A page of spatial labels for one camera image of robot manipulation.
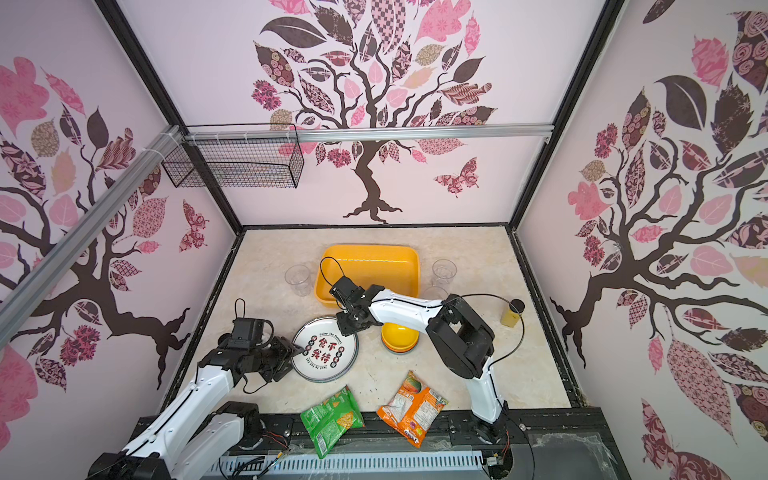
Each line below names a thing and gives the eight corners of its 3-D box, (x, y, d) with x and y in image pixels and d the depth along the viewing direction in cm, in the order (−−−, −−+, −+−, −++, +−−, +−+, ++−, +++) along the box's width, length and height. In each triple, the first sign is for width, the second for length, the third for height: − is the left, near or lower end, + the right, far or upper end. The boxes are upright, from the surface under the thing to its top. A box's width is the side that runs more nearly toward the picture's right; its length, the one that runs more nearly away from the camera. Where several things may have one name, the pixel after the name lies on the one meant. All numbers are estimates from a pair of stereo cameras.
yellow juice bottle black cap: (499, 327, 94) (509, 311, 87) (502, 312, 98) (511, 296, 90) (513, 331, 93) (524, 316, 86) (515, 316, 97) (525, 301, 89)
